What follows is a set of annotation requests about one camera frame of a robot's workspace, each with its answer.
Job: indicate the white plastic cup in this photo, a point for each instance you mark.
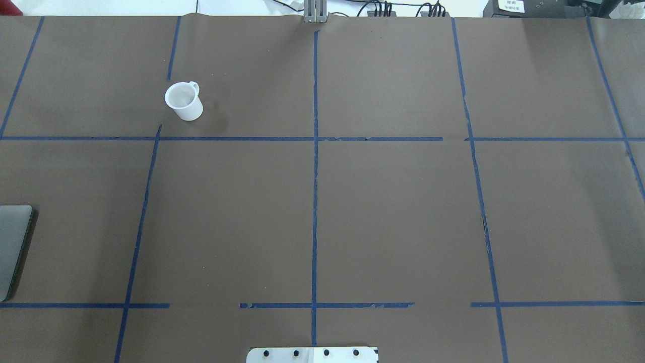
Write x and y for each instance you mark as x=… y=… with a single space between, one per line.
x=184 y=99

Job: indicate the grey closed laptop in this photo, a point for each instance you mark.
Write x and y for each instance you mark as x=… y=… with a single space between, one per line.
x=16 y=221

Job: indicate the brown paper table cover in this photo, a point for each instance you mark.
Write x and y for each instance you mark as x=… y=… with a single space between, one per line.
x=450 y=190

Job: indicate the black box with label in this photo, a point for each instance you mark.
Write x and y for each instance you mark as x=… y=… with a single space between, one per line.
x=532 y=9

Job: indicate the aluminium frame post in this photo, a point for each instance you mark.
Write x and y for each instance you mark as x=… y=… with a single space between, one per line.
x=315 y=11

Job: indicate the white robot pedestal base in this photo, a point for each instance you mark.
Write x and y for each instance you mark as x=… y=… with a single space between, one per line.
x=313 y=354

